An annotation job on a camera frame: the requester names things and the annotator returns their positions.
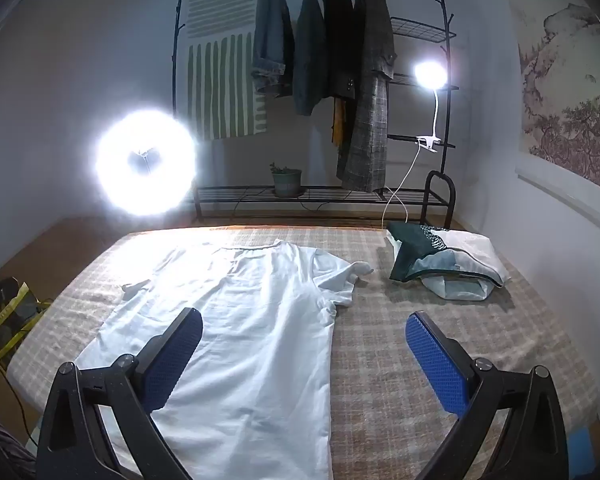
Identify white t-shirt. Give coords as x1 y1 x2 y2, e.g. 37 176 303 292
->
74 240 376 480

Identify blue denim jacket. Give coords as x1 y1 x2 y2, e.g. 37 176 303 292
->
251 0 296 98

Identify ring light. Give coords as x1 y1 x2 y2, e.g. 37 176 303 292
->
95 107 198 218

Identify white clip lamp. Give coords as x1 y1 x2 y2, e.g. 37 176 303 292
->
412 60 451 153

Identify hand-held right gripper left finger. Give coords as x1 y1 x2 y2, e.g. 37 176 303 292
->
36 307 204 480

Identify grey plaid coat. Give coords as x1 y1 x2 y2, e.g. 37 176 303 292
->
336 0 398 193

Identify white lamp cable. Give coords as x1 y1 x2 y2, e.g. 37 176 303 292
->
382 142 424 231

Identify green striped wall hanging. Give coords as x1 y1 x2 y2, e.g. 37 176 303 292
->
185 0 273 141

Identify pale blue folded cloth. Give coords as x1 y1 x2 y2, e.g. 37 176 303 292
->
422 274 492 304

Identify yellow garment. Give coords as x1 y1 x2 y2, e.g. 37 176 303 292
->
331 97 353 149

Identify potted plant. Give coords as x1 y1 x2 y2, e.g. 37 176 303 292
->
269 161 303 198

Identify landscape wall poster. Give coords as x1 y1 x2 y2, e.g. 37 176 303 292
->
510 0 600 193

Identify plaid beige bed blanket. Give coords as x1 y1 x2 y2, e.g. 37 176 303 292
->
7 225 600 480

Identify striped grey cloth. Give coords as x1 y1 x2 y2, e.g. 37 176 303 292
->
0 407 36 480

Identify black metal clothes rack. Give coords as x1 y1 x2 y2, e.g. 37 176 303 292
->
172 0 460 221

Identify yellow black bag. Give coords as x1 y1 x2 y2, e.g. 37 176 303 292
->
0 280 53 371

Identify blue box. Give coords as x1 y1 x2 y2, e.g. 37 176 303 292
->
567 427 594 477

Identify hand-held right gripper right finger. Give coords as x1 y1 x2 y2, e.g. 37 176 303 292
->
405 311 571 480

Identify grey green jacket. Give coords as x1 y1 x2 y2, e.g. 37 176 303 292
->
292 0 330 117

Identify black coat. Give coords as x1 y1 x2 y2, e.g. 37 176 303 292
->
324 0 357 101

